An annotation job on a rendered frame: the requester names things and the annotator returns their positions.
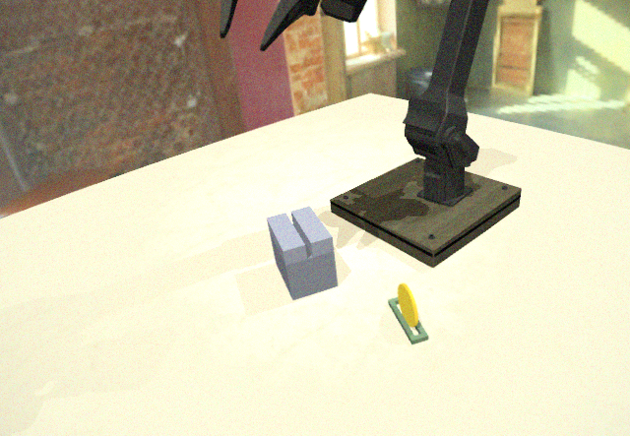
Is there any gold coin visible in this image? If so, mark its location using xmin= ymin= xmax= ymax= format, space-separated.
xmin=397 ymin=283 xmax=418 ymax=327

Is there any green rectangular frame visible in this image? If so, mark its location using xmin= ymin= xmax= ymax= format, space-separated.
xmin=388 ymin=296 xmax=429 ymax=345

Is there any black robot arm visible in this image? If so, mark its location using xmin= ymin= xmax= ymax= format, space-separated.
xmin=403 ymin=0 xmax=489 ymax=208

